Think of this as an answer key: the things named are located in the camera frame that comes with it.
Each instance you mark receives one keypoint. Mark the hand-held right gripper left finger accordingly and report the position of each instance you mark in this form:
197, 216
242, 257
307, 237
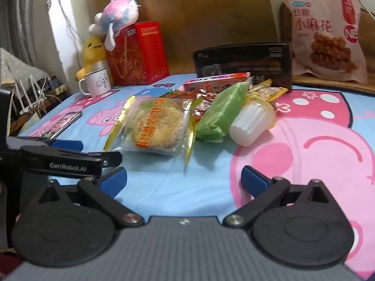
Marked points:
112, 181

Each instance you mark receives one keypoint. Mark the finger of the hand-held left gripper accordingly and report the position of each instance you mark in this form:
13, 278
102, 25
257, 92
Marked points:
67, 145
70, 164

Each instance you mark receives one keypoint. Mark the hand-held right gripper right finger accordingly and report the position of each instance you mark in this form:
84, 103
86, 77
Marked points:
254, 181

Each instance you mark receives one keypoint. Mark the red snack packet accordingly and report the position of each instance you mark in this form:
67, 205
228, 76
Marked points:
202, 99

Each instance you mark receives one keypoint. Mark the smartphone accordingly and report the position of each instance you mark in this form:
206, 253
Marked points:
64, 124

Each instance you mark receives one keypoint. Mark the white jelly cup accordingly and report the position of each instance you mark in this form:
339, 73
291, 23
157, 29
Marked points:
252, 123

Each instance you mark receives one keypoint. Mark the white router with antennas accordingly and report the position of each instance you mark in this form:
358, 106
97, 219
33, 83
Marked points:
29, 99

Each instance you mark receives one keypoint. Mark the sesame cake clear packet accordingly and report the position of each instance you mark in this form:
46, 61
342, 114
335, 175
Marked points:
155, 126

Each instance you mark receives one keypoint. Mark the white enamel mug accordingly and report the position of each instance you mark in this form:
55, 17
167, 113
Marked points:
98, 82

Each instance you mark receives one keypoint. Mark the green snack packet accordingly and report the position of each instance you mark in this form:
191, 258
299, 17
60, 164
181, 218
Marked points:
222, 111

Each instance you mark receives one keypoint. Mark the yellow snack packet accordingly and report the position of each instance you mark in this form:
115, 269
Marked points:
268, 93

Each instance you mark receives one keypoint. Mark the grey patterned cloth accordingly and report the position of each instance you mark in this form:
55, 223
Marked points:
17, 67

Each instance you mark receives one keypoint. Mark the yellow plush toy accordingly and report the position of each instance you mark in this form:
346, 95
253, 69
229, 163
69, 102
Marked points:
92, 52

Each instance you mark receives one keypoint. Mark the flat red white box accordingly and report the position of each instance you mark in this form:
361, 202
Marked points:
216, 79

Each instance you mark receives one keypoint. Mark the black cardboard box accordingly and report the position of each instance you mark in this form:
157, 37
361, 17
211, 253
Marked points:
243, 61

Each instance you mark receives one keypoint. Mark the tall red box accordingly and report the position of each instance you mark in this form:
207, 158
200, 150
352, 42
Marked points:
146, 52

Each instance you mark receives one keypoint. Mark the grey curtain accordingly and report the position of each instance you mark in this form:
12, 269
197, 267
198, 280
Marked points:
23, 14

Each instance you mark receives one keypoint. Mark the pink blue plush toy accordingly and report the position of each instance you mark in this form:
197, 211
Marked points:
120, 11

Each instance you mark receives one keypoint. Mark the large pink snack bag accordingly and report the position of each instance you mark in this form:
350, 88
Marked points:
322, 35

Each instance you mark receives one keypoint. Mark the wooden headboard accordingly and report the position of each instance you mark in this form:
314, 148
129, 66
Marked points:
205, 14

